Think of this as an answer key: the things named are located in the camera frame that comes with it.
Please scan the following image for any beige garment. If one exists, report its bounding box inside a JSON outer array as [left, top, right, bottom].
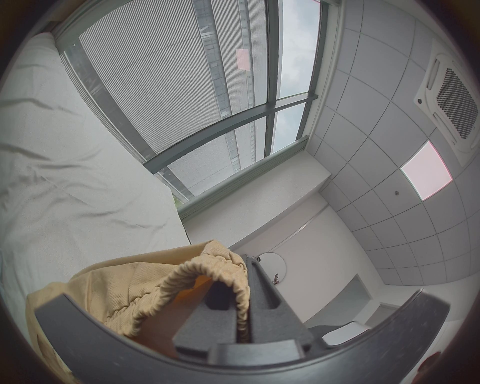
[[25, 240, 251, 384]]

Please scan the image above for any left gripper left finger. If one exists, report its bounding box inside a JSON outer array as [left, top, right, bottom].
[[173, 280, 241, 355]]

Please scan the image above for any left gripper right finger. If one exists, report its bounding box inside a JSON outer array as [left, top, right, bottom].
[[240, 254, 315, 353]]

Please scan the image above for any white ceiling air conditioner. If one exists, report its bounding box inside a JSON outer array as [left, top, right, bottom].
[[413, 39, 480, 168]]

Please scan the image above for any square ceiling light panel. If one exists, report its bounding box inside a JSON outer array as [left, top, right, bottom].
[[400, 141, 455, 202]]

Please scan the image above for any bed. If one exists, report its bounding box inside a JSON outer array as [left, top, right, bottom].
[[0, 32, 193, 331]]

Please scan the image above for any round white wall mirror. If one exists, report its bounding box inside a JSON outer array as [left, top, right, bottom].
[[258, 252, 288, 284]]

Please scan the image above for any window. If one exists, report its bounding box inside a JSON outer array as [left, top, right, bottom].
[[52, 0, 344, 222]]

